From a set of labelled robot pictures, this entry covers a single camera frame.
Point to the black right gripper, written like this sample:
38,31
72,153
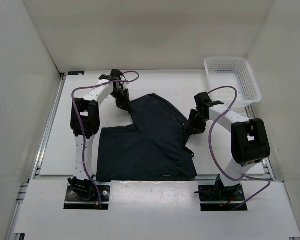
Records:
199,129

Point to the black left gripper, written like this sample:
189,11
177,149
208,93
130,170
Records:
125,104

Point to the dark navy shorts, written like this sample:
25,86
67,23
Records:
152,148

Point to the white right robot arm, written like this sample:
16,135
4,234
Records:
249,140

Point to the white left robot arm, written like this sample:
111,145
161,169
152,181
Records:
85,123

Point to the white perforated plastic basket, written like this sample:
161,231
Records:
235,72

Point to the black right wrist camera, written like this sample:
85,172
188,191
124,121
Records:
201,99

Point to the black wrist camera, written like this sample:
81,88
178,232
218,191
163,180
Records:
116,75
201,99

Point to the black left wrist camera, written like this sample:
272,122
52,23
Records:
116,75

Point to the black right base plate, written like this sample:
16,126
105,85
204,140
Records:
215,198

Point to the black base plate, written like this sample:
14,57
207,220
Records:
215,198
74,201

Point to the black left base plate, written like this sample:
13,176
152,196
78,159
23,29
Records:
74,201

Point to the aluminium frame rail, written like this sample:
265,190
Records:
158,208

